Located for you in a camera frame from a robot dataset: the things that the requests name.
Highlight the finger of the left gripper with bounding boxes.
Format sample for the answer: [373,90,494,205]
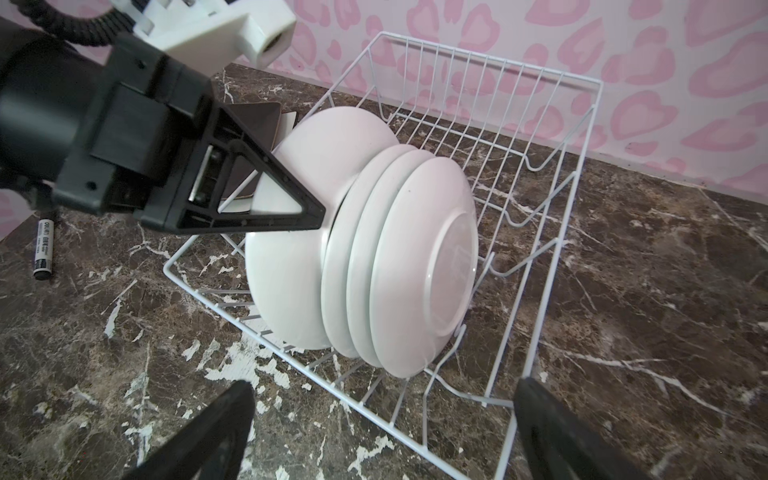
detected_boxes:
[173,103,326,234]

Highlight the white wire dish rack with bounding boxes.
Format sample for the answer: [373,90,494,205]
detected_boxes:
[164,33,602,479]

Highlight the black square plate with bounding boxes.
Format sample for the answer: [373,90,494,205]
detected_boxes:
[222,102,282,200]

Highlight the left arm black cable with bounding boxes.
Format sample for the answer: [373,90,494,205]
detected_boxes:
[8,0,136,48]

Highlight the white round plate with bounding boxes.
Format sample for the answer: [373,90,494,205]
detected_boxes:
[321,144,415,358]
[346,145,434,368]
[369,157,479,378]
[245,106,398,350]

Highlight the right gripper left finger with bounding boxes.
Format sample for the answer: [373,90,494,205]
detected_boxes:
[125,380,255,479]

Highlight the black marker pen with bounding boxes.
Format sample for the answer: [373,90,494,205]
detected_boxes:
[33,210,57,281]

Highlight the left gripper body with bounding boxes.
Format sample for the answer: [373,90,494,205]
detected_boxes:
[53,34,216,234]

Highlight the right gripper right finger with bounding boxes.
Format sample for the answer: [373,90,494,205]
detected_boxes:
[514,377,648,479]

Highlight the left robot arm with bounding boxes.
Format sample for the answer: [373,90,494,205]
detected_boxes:
[1,20,325,235]

